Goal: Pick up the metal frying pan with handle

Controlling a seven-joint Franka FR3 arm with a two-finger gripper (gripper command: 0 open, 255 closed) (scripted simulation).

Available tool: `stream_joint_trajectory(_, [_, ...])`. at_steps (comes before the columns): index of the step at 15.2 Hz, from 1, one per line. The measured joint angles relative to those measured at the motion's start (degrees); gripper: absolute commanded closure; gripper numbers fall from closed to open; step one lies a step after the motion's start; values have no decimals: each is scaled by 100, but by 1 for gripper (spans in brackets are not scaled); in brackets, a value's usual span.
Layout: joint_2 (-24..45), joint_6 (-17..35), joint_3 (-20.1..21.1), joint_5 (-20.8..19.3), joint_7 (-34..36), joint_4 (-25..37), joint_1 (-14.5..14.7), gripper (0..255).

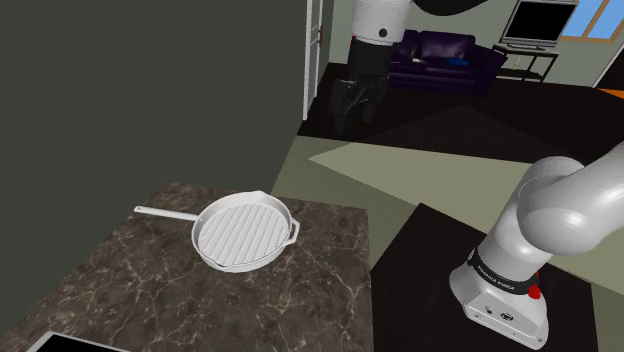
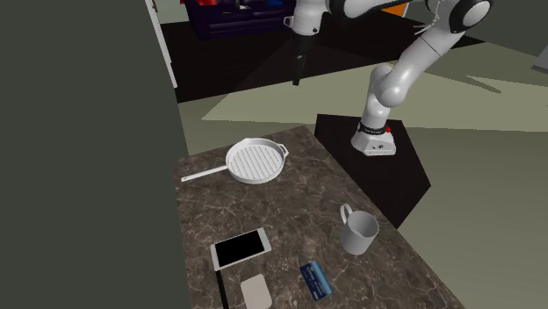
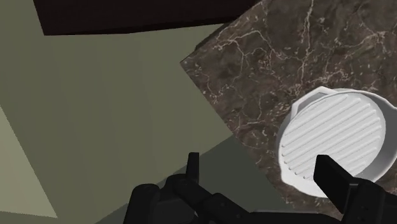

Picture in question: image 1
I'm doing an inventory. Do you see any white grill pan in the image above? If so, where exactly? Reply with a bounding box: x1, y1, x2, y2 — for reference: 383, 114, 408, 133
133, 189, 301, 274

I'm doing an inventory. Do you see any window with wooden frame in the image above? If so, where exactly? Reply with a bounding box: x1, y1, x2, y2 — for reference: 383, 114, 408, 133
559, 0, 624, 44

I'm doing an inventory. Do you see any television on dark stand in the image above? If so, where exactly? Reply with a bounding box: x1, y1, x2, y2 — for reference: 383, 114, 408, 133
492, 0, 581, 83

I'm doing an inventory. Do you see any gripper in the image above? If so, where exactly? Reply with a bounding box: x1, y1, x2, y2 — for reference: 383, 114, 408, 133
327, 37, 394, 136

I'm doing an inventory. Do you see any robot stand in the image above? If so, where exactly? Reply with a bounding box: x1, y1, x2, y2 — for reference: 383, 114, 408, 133
370, 202, 600, 352

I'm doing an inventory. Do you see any white door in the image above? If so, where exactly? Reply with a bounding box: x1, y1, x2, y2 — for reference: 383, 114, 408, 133
302, 0, 325, 122

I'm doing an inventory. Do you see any dark purple sofa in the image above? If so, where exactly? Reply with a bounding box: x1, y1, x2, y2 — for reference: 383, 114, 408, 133
388, 29, 508, 98

